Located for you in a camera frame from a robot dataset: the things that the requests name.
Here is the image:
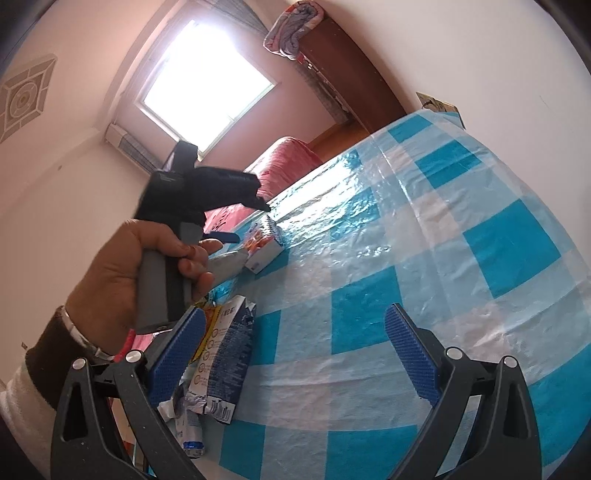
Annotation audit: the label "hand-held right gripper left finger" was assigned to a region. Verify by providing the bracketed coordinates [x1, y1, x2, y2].
[50, 305, 208, 480]

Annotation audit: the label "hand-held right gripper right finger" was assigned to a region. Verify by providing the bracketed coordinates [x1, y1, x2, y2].
[384, 303, 542, 480]

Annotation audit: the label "silver wrapper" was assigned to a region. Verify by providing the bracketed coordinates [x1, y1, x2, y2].
[208, 250, 246, 283]

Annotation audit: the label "small white orange box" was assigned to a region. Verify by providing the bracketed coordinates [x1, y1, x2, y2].
[244, 218, 286, 274]

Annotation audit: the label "blue carton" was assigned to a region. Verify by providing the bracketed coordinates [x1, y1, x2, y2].
[199, 298, 257, 424]

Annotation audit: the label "white blue wrapper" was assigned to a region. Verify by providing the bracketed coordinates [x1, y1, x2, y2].
[157, 364, 208, 459]

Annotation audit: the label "person's left forearm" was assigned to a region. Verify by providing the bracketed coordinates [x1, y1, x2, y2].
[0, 305, 116, 480]

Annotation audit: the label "person's left hand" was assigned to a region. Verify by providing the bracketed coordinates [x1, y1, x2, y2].
[65, 218, 225, 354]

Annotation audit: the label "bed with pink bedspread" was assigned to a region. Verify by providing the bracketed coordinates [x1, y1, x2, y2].
[203, 136, 325, 243]

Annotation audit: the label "air conditioner with checked cover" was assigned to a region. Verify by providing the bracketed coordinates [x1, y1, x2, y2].
[105, 122, 163, 172]

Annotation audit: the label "bright window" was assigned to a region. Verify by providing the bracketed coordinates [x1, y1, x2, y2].
[136, 7, 282, 155]

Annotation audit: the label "blue checked tablecloth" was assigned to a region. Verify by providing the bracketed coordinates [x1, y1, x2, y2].
[175, 108, 591, 480]

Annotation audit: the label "brown wooden cabinet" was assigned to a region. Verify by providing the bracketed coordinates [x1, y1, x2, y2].
[298, 18, 408, 134]

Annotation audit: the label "folded patterned blankets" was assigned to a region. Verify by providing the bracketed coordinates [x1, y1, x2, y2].
[262, 0, 325, 60]

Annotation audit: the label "square ceiling ornament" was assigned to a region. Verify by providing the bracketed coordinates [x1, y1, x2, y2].
[0, 54, 57, 145]

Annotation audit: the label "silver bracelet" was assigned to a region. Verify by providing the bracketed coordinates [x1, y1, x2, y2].
[62, 305, 116, 361]

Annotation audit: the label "beige wall plate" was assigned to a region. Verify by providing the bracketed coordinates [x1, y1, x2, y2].
[416, 90, 465, 127]

